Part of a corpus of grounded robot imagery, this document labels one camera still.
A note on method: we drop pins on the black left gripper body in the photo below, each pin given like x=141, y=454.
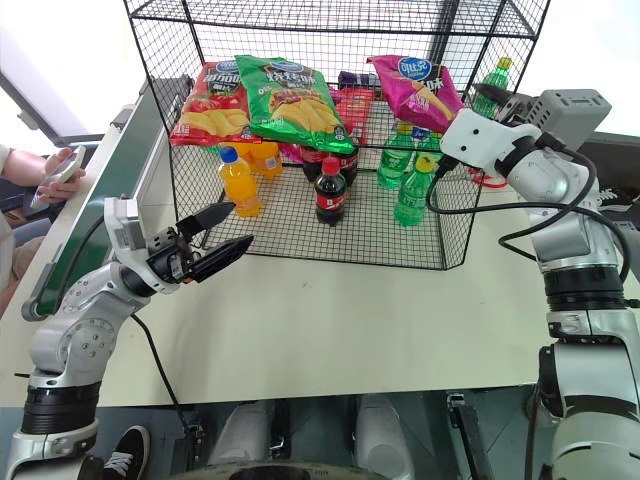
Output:
x=167, y=260

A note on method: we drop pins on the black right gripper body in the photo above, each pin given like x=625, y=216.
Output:
x=520, y=112

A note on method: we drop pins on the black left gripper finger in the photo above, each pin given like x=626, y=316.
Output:
x=225, y=255
x=210, y=216

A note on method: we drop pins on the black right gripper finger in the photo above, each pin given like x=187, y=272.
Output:
x=492, y=92

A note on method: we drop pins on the silver smartphone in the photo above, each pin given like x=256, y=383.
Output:
x=70, y=167

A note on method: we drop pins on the person's bare forearm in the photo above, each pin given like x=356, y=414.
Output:
x=25, y=162

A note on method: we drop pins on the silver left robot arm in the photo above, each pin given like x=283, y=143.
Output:
x=75, y=340

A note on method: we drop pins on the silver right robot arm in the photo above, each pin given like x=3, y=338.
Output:
x=555, y=180

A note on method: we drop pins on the green conveyor belt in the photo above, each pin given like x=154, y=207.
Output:
x=100, y=200

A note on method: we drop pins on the person's hand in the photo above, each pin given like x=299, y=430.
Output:
x=60, y=159
x=62, y=187

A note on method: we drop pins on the green soda bottle yellow cap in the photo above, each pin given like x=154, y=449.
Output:
x=431, y=145
x=412, y=195
x=392, y=162
x=490, y=80

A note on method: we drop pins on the orange soda bottle blue cap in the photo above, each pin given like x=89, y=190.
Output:
x=240, y=187

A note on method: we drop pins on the grey box device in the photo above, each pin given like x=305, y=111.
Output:
x=570, y=117

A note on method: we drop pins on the magenta potato chips bag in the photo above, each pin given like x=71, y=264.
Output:
x=420, y=95

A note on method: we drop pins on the pink snack pack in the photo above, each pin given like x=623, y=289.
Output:
x=291, y=152

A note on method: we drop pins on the red potato chips bag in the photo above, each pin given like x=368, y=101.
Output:
x=212, y=112

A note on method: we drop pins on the cola bottle red cap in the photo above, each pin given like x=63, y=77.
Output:
x=330, y=197

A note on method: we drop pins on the purple snack pack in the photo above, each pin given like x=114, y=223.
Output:
x=357, y=79

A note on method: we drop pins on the red snack box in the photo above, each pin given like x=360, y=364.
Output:
x=355, y=112

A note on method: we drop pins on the green potato chips bag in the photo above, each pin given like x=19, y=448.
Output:
x=295, y=105

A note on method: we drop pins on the person's beige trousers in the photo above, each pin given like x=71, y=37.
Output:
x=20, y=270

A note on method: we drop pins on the white rounded robot leg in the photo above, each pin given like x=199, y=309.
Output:
x=382, y=435
x=242, y=435

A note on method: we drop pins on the black sneaker white laces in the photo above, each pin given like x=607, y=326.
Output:
x=127, y=452

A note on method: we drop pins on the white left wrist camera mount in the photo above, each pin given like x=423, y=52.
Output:
x=125, y=235

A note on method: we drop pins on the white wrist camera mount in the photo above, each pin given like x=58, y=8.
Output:
x=125, y=235
x=475, y=140

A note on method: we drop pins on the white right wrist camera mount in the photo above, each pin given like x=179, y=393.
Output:
x=475, y=140

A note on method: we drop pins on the black table leg bracket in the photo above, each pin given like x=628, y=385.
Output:
x=467, y=435

